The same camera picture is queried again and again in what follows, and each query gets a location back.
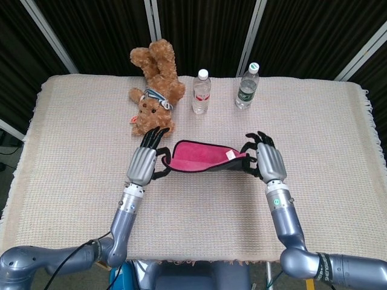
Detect blue plastic object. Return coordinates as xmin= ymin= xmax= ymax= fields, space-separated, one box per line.
xmin=108 ymin=261 xmax=134 ymax=290

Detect dark pleated curtain panel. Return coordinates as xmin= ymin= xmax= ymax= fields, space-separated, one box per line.
xmin=347 ymin=51 xmax=387 ymax=143
xmin=246 ymin=0 xmax=387 ymax=81
xmin=32 ymin=0 xmax=154 ymax=75
xmin=157 ymin=0 xmax=258 ymax=78
xmin=0 ymin=0 xmax=71 ymax=135

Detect brown teddy bear plush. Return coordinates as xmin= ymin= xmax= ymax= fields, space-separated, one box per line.
xmin=129 ymin=38 xmax=187 ymax=137

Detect black arm strap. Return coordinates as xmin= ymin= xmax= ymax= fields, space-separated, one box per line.
xmin=314 ymin=252 xmax=333 ymax=282

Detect white screen frame post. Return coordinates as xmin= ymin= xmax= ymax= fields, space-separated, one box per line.
xmin=334 ymin=28 xmax=387 ymax=82
xmin=0 ymin=118 xmax=25 ymax=142
xmin=20 ymin=0 xmax=80 ymax=74
xmin=143 ymin=0 xmax=161 ymax=43
xmin=236 ymin=0 xmax=268 ymax=78

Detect water bottle white cap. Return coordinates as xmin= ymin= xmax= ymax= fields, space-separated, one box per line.
xmin=192 ymin=68 xmax=212 ymax=115

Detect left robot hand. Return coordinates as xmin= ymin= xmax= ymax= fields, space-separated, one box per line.
xmin=126 ymin=126 xmax=172 ymax=185

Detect water bottle green cap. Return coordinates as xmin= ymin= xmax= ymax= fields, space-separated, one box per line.
xmin=235 ymin=62 xmax=261 ymax=110

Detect pink cloth with black trim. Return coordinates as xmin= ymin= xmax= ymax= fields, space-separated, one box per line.
xmin=161 ymin=140 xmax=253 ymax=174

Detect grey-blue robot torso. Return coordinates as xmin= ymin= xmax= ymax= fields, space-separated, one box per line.
xmin=145 ymin=261 xmax=252 ymax=290

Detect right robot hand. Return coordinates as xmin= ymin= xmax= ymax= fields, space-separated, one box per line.
xmin=240 ymin=130 xmax=288 ymax=184

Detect beige woven tablecloth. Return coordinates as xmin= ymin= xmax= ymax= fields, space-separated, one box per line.
xmin=0 ymin=74 xmax=382 ymax=268

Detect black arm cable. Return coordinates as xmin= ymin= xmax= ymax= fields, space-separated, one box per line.
xmin=56 ymin=231 xmax=112 ymax=290

